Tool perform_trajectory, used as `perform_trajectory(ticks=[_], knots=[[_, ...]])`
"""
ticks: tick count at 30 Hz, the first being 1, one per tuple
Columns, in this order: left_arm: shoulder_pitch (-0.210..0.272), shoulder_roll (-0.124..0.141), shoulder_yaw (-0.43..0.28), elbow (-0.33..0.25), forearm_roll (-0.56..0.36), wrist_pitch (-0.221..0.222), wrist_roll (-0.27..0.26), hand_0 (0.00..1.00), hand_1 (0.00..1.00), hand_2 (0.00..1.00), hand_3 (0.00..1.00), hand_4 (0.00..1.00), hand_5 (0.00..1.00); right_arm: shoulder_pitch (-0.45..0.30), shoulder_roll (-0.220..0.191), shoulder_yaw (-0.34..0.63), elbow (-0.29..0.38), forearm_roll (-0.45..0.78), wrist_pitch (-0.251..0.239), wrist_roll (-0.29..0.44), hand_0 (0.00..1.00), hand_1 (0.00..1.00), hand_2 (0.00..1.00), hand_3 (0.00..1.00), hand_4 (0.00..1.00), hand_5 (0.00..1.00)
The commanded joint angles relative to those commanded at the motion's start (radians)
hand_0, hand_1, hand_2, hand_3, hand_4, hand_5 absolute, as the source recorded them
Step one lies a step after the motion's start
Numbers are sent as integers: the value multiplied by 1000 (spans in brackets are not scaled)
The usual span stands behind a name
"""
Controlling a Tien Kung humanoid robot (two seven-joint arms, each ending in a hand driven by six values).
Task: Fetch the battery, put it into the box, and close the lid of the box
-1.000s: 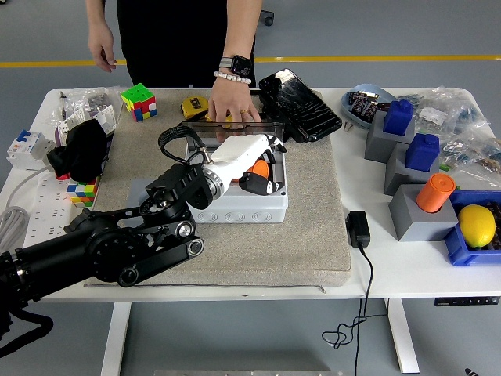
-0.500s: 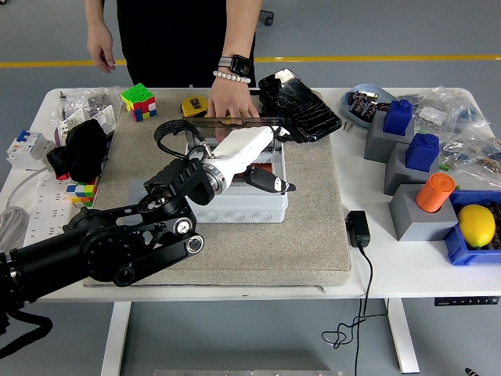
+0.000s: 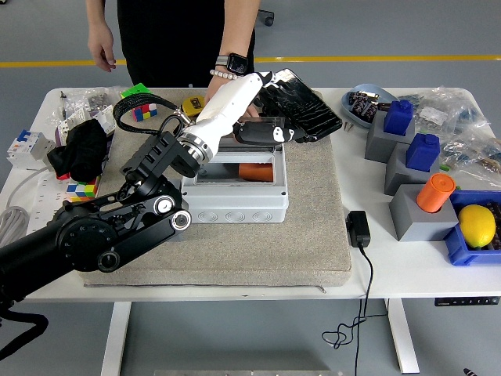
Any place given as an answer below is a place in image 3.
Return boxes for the white table leg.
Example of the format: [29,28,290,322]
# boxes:
[383,298,421,374]
[100,302,132,376]

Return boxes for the black adapter cord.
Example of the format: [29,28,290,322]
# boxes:
[321,245,388,376]

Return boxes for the black table control panel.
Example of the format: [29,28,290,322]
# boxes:
[433,296,500,308]

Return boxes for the yellow lemon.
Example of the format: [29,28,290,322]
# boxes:
[457,204,497,249]

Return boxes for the white bead bracelet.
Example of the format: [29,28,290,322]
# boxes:
[209,68,240,81]

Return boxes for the glossy black case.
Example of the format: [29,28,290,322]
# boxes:
[258,68,344,144]

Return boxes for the black power adapter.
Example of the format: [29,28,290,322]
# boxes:
[346,210,372,249]

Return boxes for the black cloth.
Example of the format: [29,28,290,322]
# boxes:
[46,119,109,183]

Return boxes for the clear bags of electronic parts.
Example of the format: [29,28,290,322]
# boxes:
[398,86,501,186]

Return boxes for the white circuit breaker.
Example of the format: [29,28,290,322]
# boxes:
[5,128,55,170]

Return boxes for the transparent hinged box lid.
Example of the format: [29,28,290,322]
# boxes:
[217,115,286,154]

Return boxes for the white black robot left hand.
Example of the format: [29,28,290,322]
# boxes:
[182,70,308,152]

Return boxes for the white power strip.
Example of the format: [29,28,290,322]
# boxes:
[21,170,79,230]

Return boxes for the orange cylinder battery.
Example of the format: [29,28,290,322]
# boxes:
[415,172,457,215]
[238,163,274,183]

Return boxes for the dark component packets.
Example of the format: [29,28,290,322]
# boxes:
[348,90,381,119]

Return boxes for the Rubik's cube with green face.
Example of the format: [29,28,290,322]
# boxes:
[120,83,159,123]

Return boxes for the person's left hand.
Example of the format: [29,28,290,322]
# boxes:
[205,73,260,119]

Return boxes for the Rubik's cube with white face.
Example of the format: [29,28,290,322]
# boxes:
[65,175,100,203]

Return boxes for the grey block holder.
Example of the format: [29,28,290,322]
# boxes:
[388,183,460,243]
[363,113,416,163]
[384,141,442,197]

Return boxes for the grey plastic electrical box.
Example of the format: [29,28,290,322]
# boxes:
[180,148,290,225]

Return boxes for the white coiled cable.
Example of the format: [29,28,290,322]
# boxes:
[0,166,54,248]

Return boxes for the black wrist watch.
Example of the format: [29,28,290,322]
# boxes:
[215,53,249,76]

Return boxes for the blue plastic bin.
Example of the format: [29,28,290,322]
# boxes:
[444,190,501,268]

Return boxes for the clear bags of small parts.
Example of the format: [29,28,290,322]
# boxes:
[45,85,123,146]

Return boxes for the yellow tape measure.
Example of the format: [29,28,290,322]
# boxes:
[182,96,207,116]

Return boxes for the blue block battery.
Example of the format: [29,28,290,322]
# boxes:
[405,132,442,173]
[382,99,416,139]

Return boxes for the light blue bowl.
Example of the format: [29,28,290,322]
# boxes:
[340,83,398,131]

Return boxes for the person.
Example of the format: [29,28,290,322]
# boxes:
[116,0,262,89]

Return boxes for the grey-brown mat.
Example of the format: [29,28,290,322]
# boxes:
[80,88,352,289]

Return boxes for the person's right hand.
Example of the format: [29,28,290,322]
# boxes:
[87,31,117,73]

